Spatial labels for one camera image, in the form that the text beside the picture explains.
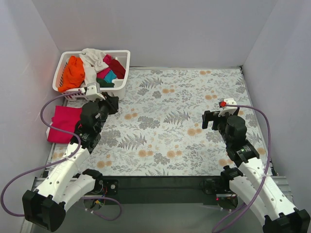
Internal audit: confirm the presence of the orange t shirt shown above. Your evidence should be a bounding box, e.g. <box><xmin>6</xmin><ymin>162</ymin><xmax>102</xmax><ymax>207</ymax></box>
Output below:
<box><xmin>58</xmin><ymin>56</ymin><xmax>85</xmax><ymax>93</ymax></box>

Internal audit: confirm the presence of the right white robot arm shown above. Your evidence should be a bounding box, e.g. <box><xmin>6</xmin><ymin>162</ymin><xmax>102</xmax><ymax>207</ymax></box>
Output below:
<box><xmin>202</xmin><ymin>108</ymin><xmax>311</xmax><ymax>233</ymax></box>

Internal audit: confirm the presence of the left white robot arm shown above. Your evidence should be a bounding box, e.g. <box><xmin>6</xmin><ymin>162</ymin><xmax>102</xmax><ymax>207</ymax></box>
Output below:
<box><xmin>22</xmin><ymin>93</ymin><xmax>119</xmax><ymax>232</ymax></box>

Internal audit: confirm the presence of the folded magenta t shirt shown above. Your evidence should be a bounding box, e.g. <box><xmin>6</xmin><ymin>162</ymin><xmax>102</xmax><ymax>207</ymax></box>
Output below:
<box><xmin>47</xmin><ymin>106</ymin><xmax>82</xmax><ymax>144</ymax></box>

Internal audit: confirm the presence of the dark green shirt in basket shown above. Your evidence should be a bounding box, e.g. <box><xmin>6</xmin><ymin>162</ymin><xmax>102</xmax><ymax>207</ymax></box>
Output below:
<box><xmin>96</xmin><ymin>78</ymin><xmax>115</xmax><ymax>88</ymax></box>

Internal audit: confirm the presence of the white plastic laundry basket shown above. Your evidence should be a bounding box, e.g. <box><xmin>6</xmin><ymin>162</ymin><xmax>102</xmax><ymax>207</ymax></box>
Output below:
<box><xmin>52</xmin><ymin>50</ymin><xmax>131</xmax><ymax>100</ymax></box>

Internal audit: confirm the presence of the teal shirt in basket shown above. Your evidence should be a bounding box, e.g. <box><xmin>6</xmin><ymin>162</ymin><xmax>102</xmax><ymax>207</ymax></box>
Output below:
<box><xmin>104</xmin><ymin>70</ymin><xmax>117</xmax><ymax>83</ymax></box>

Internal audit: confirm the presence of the folded white shirt under magenta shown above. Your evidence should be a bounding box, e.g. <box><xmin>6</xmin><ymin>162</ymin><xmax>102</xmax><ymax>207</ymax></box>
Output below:
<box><xmin>46</xmin><ymin>121</ymin><xmax>53</xmax><ymax>139</ymax></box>

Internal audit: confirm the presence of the dark red shirt in basket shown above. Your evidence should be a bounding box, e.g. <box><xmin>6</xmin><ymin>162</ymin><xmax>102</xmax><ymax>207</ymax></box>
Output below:
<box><xmin>109</xmin><ymin>59</ymin><xmax>126</xmax><ymax>80</ymax></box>

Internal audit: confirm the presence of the white shirt in basket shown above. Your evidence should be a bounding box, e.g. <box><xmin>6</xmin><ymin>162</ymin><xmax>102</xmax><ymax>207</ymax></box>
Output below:
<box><xmin>79</xmin><ymin>48</ymin><xmax>108</xmax><ymax>85</ymax></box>

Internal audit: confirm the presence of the magenta shirt in basket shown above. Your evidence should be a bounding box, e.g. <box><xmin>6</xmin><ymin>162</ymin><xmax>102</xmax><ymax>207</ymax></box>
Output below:
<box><xmin>97</xmin><ymin>54</ymin><xmax>112</xmax><ymax>79</ymax></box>

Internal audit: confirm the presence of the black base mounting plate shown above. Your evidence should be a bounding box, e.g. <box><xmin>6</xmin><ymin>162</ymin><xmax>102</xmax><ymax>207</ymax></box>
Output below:
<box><xmin>86</xmin><ymin>176</ymin><xmax>238</xmax><ymax>208</ymax></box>

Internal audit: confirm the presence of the floral patterned table mat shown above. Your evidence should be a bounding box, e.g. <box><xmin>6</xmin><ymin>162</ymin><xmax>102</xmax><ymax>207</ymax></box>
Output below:
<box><xmin>79</xmin><ymin>68</ymin><xmax>267</xmax><ymax>176</ymax></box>

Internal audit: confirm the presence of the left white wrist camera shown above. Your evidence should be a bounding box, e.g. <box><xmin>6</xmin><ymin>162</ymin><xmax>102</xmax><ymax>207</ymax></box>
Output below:
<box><xmin>85</xmin><ymin>83</ymin><xmax>105</xmax><ymax>101</ymax></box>

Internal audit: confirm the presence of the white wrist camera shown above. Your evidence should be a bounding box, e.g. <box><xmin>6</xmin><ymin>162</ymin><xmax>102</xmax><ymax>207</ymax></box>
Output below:
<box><xmin>85</xmin><ymin>83</ymin><xmax>105</xmax><ymax>101</ymax></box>
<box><xmin>218</xmin><ymin>98</ymin><xmax>239</xmax><ymax>117</ymax></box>

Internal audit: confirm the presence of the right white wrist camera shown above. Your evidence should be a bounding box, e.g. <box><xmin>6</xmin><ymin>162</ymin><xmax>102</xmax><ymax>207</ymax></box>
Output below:
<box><xmin>218</xmin><ymin>98</ymin><xmax>239</xmax><ymax>117</ymax></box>

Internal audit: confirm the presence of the aluminium frame rail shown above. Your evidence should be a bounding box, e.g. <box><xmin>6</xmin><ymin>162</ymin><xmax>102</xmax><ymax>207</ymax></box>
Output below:
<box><xmin>31</xmin><ymin>176</ymin><xmax>293</xmax><ymax>196</ymax></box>

